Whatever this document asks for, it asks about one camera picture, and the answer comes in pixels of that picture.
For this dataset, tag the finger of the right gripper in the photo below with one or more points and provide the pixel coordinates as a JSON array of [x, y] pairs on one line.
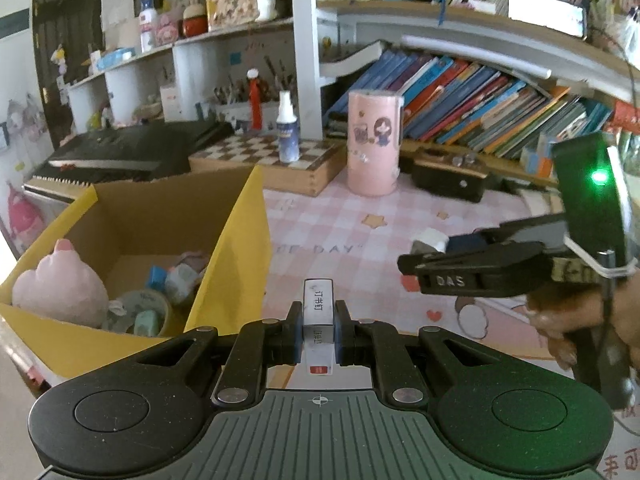
[[494, 258], [548, 230]]

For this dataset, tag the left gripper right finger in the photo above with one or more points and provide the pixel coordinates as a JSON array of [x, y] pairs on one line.
[[379, 347]]

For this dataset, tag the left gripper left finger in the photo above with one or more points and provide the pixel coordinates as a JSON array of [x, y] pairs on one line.
[[258, 346]]

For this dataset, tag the white staples box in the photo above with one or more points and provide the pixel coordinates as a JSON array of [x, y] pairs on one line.
[[318, 326]]

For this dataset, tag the blue toy truck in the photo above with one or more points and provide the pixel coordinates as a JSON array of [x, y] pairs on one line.
[[184, 278]]

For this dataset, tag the mint green eraser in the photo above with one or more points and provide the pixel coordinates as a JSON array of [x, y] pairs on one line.
[[147, 323]]

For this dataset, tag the blue clay packet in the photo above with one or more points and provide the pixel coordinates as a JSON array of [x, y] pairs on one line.
[[156, 279]]

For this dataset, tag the yellow tape roll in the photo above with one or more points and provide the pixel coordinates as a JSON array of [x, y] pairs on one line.
[[122, 311]]

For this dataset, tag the pink plush pig toy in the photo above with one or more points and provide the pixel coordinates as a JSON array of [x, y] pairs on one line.
[[63, 288]]

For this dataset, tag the person right hand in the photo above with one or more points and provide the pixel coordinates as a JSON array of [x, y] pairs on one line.
[[556, 311]]

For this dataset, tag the pink cartoon desk mat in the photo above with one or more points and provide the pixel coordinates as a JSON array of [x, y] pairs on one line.
[[356, 242]]

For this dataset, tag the black brown desk organizer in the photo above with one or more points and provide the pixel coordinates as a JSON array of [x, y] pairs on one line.
[[451, 175]]

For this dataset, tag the wooden chessboard box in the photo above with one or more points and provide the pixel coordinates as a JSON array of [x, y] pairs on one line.
[[319, 162]]

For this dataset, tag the yellow cardboard box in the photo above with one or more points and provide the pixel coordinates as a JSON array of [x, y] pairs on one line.
[[122, 229]]

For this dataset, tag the white bookshelf unit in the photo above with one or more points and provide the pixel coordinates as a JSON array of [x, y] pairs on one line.
[[199, 64]]

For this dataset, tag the pink cylindrical humidifier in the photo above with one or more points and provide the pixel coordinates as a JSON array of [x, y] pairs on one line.
[[373, 141]]

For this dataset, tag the white spray bottle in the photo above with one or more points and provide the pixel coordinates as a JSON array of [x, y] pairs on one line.
[[288, 130]]

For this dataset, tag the black electronic keyboard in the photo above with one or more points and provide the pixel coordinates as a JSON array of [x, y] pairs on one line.
[[139, 154]]

